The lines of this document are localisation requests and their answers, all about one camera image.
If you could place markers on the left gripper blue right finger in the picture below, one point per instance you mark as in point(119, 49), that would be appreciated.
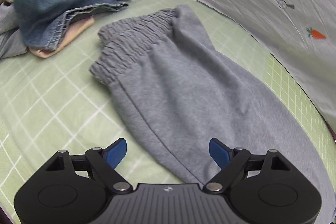
point(232, 164)

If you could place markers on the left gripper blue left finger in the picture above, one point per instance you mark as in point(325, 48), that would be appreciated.
point(103, 163)

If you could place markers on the grey sweatpants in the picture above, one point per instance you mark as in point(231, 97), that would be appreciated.
point(175, 92)

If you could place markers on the green grid table mat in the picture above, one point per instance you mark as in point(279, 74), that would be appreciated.
point(55, 103)

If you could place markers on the grey hoodie garment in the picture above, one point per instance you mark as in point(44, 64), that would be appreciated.
point(11, 39)

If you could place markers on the beige garment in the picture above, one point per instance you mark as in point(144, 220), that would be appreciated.
point(68, 26)

